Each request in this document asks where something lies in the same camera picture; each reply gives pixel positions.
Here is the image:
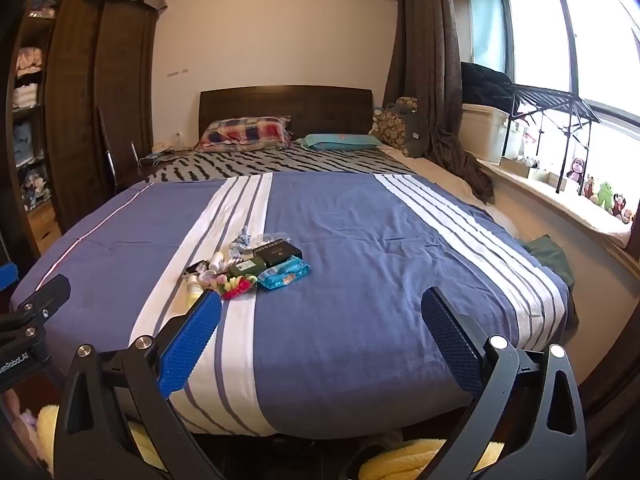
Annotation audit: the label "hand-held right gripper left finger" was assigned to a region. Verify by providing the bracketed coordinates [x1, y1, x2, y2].
[52, 290, 226, 480]

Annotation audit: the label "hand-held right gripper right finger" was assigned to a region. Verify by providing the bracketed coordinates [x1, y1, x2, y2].
[421, 287, 588, 480]

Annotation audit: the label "blue wipes packet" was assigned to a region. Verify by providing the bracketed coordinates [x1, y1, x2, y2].
[256, 256, 311, 291]

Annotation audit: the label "black box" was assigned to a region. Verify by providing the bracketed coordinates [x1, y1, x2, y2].
[259, 245, 304, 269]

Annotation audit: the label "green box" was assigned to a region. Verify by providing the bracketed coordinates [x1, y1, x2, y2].
[228, 256, 269, 279]

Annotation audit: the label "yellow fleece blanket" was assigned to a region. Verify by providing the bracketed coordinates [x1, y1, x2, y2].
[30, 404, 507, 480]

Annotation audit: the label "dark green cloth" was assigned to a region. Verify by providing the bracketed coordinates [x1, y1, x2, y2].
[517, 236, 577, 292]

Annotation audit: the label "clear plastic wrapper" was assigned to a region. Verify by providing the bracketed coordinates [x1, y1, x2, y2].
[252, 232, 289, 251]

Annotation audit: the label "blue white striped blanket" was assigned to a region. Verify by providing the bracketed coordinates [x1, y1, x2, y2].
[10, 172, 575, 436]

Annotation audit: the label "blue folded clothes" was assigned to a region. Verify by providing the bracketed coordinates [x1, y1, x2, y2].
[13, 122, 39, 167]

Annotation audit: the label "black metal chair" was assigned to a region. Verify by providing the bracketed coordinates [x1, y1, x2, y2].
[95, 105, 151, 196]

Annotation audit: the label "white folded clothes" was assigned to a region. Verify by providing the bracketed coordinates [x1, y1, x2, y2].
[12, 82, 41, 109]

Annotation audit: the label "dark wooden wardrobe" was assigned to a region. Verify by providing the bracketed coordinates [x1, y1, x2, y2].
[9, 0, 162, 262]

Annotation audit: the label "small white cardboard box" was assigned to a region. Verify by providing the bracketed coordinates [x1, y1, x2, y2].
[500, 155, 531, 179]

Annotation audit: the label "grey zebra pattern sheet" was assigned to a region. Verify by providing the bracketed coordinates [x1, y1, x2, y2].
[147, 144, 426, 184]

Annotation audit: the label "white storage box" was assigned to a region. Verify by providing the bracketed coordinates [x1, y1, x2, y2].
[460, 103, 512, 165]

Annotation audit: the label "green frog plush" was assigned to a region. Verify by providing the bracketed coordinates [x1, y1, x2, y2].
[595, 181, 616, 211]

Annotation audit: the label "plaid pillow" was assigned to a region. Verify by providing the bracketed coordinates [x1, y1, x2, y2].
[194, 116, 294, 154]

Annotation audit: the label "pink folded clothes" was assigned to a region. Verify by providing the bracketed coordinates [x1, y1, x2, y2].
[16, 47, 44, 79]

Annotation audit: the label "brown spotted cushion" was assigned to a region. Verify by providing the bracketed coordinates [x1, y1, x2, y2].
[372, 107, 409, 154]

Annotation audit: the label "teal pillow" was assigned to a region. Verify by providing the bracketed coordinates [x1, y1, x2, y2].
[295, 133, 384, 152]

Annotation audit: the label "black folding rack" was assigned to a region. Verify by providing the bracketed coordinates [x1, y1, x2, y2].
[502, 82, 602, 194]

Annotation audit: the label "black jacket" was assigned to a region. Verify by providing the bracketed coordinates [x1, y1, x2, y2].
[460, 61, 517, 109]

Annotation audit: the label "dark wooden headboard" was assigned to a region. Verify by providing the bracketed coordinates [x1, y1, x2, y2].
[199, 85, 375, 148]

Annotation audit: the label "brown curtain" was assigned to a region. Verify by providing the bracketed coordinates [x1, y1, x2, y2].
[382, 0, 497, 206]

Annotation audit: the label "teal window blind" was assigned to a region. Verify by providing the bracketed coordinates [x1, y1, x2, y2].
[465, 0, 507, 67]

